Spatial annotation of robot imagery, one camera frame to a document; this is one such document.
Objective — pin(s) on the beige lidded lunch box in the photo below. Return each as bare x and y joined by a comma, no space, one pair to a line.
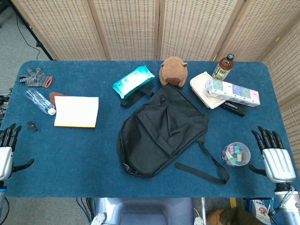
199,86

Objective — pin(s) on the dark tea bottle green label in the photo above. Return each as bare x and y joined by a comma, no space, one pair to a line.
222,68

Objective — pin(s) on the multicolour tissue packet bundle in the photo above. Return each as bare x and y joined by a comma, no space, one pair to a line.
234,92

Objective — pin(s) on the yellow-edged white notebook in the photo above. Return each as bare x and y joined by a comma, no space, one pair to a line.
77,111

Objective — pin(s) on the white robot base foot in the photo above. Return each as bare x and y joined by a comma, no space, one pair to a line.
98,219
199,220

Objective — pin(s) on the clear plastic water bottle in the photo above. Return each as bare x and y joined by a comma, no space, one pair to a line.
38,99

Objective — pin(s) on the black fabric backpack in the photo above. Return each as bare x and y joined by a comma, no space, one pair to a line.
159,131

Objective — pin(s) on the black stapler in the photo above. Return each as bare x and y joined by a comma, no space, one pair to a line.
234,109

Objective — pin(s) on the clear cup of binder clips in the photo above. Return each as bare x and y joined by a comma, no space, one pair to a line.
235,154

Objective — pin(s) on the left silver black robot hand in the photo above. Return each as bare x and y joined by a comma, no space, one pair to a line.
5,154

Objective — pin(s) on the grey knitted work glove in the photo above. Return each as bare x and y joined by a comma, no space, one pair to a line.
35,78

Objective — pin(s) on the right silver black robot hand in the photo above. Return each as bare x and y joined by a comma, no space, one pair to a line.
277,161

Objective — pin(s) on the small black binder clip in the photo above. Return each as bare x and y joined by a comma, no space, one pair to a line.
31,125

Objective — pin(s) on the brown capybara plush toy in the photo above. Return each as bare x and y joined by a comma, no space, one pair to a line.
172,70

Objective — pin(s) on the brown olive soft bag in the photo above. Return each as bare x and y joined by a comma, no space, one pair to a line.
229,216

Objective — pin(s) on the blue crate with white bag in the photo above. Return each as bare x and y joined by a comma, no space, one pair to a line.
255,206

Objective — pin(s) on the blue felt table cover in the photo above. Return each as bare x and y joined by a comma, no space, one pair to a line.
82,152

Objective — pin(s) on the blue-grey robot torso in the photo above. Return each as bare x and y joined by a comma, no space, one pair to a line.
145,211

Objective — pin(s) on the rust brown cloth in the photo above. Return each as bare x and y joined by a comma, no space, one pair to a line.
55,96

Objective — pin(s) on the teal wet wipes pack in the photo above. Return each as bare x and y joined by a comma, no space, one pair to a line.
132,80

